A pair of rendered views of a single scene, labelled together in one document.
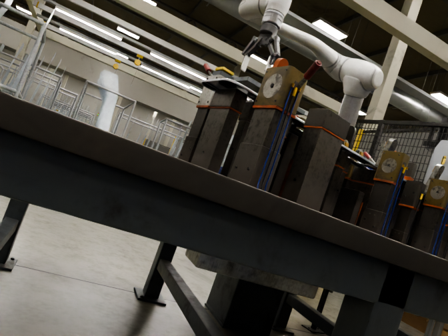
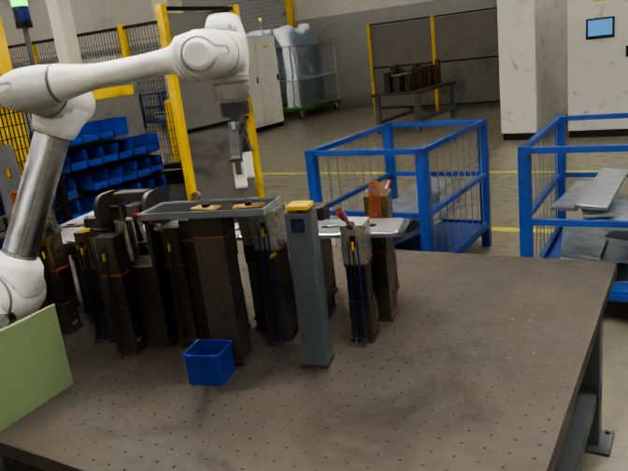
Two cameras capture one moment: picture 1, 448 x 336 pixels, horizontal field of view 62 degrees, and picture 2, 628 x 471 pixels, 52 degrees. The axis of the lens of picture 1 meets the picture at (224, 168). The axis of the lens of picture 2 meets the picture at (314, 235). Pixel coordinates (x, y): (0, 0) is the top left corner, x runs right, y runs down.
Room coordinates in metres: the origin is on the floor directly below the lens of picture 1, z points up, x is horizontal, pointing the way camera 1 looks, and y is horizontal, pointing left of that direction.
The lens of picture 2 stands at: (2.50, 1.45, 1.53)
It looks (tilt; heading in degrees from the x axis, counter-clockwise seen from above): 16 degrees down; 233
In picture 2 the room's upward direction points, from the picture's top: 7 degrees counter-clockwise
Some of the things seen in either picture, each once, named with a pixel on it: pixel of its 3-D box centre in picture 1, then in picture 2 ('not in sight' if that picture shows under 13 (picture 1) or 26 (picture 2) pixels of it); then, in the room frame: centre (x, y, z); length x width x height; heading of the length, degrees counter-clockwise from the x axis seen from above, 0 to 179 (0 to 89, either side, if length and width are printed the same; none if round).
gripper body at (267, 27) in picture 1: (267, 36); (236, 118); (1.61, 0.02, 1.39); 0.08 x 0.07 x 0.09; 48
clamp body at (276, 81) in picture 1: (269, 133); (382, 243); (1.03, -0.09, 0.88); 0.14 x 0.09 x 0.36; 35
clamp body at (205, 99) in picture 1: (201, 126); (359, 282); (1.35, 0.13, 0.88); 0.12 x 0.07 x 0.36; 35
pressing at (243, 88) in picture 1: (345, 153); (204, 231); (1.51, -0.45, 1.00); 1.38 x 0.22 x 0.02; 125
